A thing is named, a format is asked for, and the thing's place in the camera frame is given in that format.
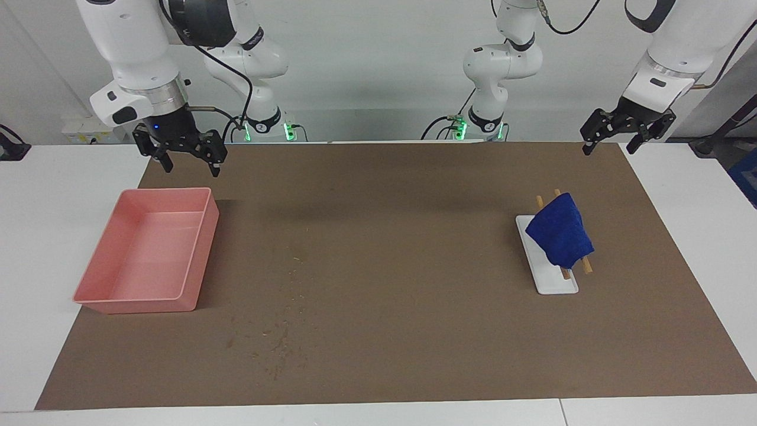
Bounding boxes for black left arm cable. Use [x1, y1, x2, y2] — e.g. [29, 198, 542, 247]
[535, 0, 757, 91]

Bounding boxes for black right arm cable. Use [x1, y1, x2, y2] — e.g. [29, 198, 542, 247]
[157, 0, 255, 143]

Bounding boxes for black base power cable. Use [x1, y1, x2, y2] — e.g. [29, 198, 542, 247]
[421, 89, 477, 141]

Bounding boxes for blue box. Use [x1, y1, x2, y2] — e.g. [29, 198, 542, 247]
[729, 148, 757, 209]

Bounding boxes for white towel rack wooden rods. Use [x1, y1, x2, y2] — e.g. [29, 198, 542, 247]
[515, 189, 594, 295]

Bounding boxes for black stand base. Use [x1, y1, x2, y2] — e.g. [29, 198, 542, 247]
[689, 95, 757, 159]

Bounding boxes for white wall socket box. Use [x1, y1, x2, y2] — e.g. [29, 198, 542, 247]
[62, 117, 116, 144]

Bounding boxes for brown table mat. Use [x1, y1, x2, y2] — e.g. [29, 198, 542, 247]
[34, 142, 757, 411]

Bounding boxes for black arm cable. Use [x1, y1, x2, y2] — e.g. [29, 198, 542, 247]
[535, 0, 757, 91]
[157, 0, 255, 143]

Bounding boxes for blue towel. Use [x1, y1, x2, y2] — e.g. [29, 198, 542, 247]
[525, 192, 594, 269]

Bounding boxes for black clamp mount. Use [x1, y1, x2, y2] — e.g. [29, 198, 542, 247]
[0, 124, 31, 162]

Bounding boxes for pink plastic bin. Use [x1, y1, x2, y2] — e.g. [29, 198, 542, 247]
[72, 187, 220, 314]

